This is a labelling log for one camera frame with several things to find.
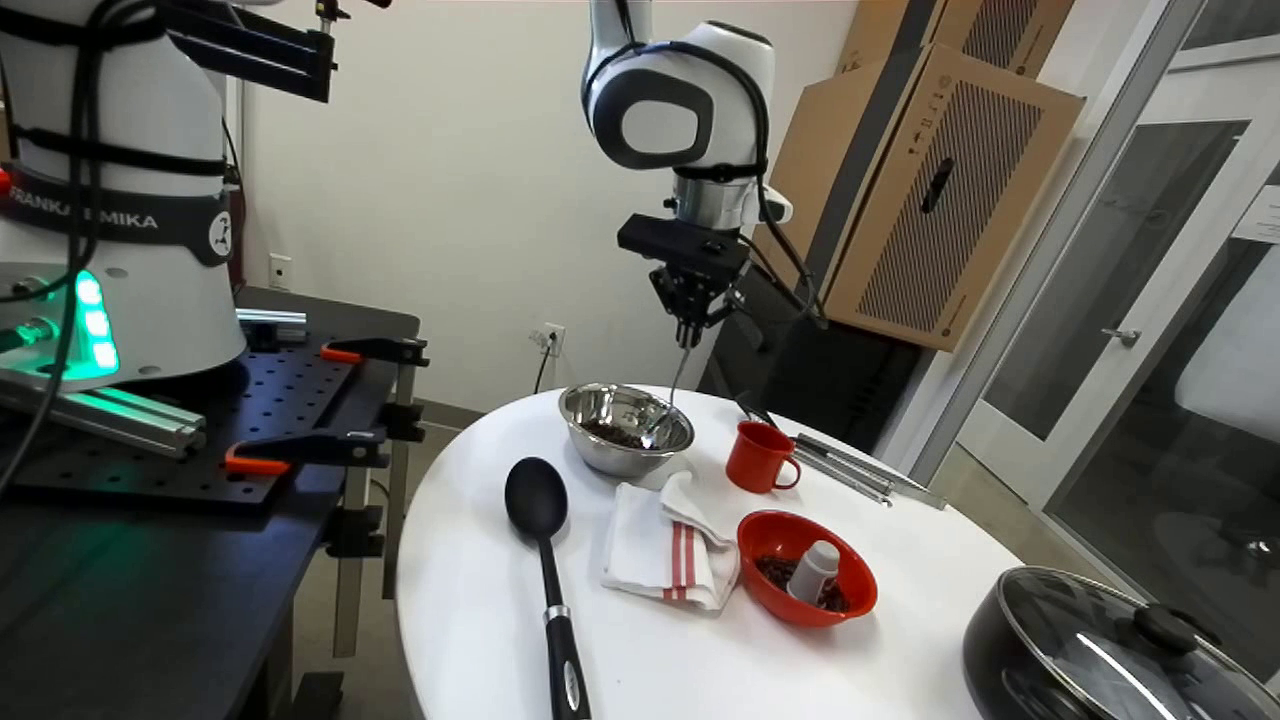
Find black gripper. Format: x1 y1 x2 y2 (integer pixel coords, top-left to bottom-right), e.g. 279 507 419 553
616 218 748 348

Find small metal spoon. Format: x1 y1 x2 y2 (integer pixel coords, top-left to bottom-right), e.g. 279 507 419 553
663 346 694 410

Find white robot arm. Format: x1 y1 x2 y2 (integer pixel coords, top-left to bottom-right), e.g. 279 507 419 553
581 0 788 348

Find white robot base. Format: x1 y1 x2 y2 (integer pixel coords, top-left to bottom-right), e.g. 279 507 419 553
0 0 246 389

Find metal bowl with coffee beans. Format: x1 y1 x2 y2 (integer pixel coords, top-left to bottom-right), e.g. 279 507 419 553
557 385 697 481

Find red mug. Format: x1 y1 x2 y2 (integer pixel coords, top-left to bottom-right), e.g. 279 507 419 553
723 420 800 494

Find red bowl with coffee beans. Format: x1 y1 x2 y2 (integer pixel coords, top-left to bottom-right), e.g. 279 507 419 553
735 514 881 628

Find black drawer cabinet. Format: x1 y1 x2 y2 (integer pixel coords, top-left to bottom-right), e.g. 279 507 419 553
702 269 925 451

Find metal tongs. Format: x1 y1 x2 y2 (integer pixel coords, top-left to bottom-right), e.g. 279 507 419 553
797 448 891 507

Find white towel with red stripes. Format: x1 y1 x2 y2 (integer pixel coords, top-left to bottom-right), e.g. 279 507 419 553
606 468 735 612

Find round white table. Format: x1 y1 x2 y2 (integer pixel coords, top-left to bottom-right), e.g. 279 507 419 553
396 394 1015 720

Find black plastic ladle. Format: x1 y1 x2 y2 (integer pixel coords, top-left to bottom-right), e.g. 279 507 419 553
503 458 591 720

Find cardboard box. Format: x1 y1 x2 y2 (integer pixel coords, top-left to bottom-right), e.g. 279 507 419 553
756 0 1083 353

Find small grey cup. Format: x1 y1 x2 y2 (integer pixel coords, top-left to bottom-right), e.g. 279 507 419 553
785 541 839 606

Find black orange clamp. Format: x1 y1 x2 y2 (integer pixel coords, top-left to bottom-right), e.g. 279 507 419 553
321 336 430 369
220 406 425 481

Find black pot with glass lid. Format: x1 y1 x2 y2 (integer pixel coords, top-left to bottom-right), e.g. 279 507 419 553
965 569 1280 720

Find black mounting table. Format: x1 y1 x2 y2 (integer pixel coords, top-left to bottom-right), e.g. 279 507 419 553
0 285 430 720

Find black camera on stand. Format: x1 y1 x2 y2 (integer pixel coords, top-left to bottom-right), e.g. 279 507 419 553
156 0 332 100

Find aluminium rail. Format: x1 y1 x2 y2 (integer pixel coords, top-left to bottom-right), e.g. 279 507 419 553
47 385 209 462

